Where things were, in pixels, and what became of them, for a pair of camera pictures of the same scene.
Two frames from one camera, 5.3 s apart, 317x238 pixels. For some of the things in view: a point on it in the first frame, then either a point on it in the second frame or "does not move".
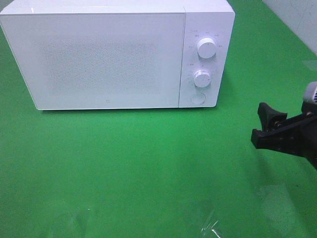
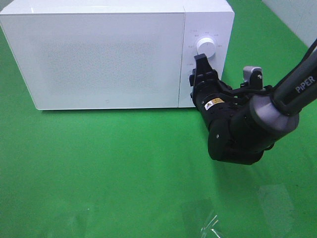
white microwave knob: [206, 48] does not move
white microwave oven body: [99, 54] does not move
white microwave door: [80, 61] does not move
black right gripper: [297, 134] -> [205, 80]
